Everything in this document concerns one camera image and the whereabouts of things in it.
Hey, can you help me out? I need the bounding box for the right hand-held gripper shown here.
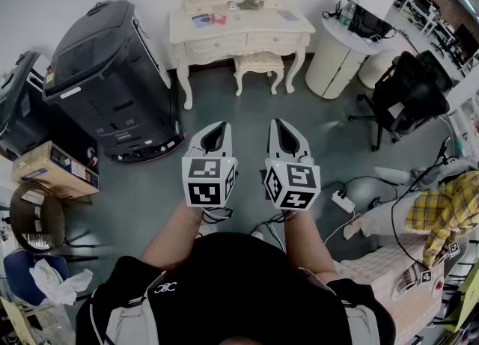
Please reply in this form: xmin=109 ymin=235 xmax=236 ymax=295
xmin=263 ymin=118 xmax=322 ymax=211

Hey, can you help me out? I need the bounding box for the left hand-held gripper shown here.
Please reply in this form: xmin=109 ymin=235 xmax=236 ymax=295
xmin=182 ymin=121 xmax=239 ymax=209

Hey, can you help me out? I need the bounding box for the cream upholstered stool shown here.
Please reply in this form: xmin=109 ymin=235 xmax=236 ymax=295
xmin=234 ymin=51 xmax=285 ymax=97

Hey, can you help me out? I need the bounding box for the cream ornate dressing table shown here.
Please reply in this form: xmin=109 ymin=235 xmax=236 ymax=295
xmin=168 ymin=0 xmax=317 ymax=111

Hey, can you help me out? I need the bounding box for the person's right forearm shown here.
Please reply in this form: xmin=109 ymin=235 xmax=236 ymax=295
xmin=282 ymin=209 xmax=338 ymax=275

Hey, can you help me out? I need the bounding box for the person's left forearm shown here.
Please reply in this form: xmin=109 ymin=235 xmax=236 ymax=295
xmin=141 ymin=201 xmax=206 ymax=273

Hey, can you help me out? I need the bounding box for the white power strip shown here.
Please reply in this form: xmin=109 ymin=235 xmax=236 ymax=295
xmin=331 ymin=190 xmax=356 ymax=215

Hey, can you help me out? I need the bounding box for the white round cabinet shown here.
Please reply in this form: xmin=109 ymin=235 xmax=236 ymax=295
xmin=305 ymin=16 xmax=397 ymax=100

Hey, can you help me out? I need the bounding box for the white cylinder bin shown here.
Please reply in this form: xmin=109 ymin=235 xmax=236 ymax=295
xmin=357 ymin=50 xmax=398 ymax=91

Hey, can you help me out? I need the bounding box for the large black mobile robot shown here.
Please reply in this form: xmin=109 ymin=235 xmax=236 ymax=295
xmin=41 ymin=0 xmax=188 ymax=165

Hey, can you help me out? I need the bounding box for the blue booklet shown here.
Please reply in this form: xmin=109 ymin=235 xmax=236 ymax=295
xmin=191 ymin=13 xmax=213 ymax=29

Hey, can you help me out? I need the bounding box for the black office chair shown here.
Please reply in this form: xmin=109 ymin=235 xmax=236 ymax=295
xmin=347 ymin=49 xmax=454 ymax=152

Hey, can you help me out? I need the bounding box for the person's black shirt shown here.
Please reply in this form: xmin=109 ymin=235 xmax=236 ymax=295
xmin=74 ymin=231 xmax=397 ymax=345

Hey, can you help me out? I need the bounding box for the clear water bottle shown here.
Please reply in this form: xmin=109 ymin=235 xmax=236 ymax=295
xmin=338 ymin=0 xmax=358 ymax=32

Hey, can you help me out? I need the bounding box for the black bag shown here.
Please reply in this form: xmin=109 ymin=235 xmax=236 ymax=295
xmin=350 ymin=2 xmax=396 ymax=40

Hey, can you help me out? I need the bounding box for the yellow plaid cloth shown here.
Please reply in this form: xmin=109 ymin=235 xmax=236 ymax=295
xmin=406 ymin=170 xmax=479 ymax=266

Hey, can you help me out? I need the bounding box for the pink covered table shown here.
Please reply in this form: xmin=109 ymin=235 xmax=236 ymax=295
xmin=336 ymin=240 xmax=450 ymax=345

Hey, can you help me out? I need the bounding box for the cardboard box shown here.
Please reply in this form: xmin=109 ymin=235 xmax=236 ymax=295
xmin=10 ymin=140 xmax=101 ymax=202

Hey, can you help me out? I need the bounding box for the row of office desks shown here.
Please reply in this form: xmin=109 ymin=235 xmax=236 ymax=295
xmin=392 ymin=0 xmax=479 ymax=75

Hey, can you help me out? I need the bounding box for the black machine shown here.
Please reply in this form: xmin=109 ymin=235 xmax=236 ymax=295
xmin=0 ymin=50 xmax=52 ymax=161

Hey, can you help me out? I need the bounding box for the white crumpled cloth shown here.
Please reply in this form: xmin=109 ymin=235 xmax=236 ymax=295
xmin=28 ymin=257 xmax=94 ymax=305

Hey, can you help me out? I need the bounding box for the blue chair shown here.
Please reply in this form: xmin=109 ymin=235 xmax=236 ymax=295
xmin=3 ymin=248 xmax=72 ymax=308

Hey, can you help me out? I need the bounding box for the left hand-held gripper cable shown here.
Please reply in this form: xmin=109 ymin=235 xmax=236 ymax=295
xmin=201 ymin=205 xmax=234 ymax=225

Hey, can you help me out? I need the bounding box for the hand-held gripper cable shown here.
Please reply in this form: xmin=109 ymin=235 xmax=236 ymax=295
xmin=257 ymin=210 xmax=296 ymax=247
xmin=201 ymin=205 xmax=234 ymax=225

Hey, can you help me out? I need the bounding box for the black power cable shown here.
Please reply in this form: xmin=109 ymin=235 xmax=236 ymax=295
xmin=320 ymin=175 xmax=400 ymax=202

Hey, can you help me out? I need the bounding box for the right hand-held gripper cable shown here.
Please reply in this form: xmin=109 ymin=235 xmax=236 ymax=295
xmin=257 ymin=210 xmax=296 ymax=247

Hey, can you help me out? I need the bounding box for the white power cable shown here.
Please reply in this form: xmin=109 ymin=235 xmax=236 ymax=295
xmin=323 ymin=211 xmax=356 ymax=245

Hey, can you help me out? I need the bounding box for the wire mesh basket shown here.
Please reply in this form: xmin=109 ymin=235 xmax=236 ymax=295
xmin=9 ymin=181 xmax=67 ymax=254

